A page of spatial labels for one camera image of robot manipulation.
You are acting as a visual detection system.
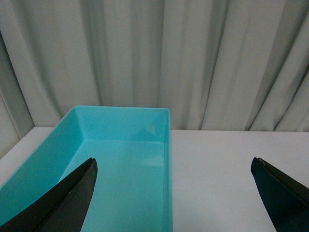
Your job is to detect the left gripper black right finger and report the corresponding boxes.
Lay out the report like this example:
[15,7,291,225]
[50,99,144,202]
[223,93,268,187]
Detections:
[251,158,309,232]

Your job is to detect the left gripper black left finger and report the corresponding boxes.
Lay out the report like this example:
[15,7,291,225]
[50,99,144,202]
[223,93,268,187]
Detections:
[0,158,98,232]

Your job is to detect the turquoise plastic bin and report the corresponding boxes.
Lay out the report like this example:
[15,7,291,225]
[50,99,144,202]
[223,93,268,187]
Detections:
[0,106,172,232]

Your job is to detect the white pleated curtain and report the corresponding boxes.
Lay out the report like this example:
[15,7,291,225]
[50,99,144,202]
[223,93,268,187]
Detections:
[0,0,309,155]

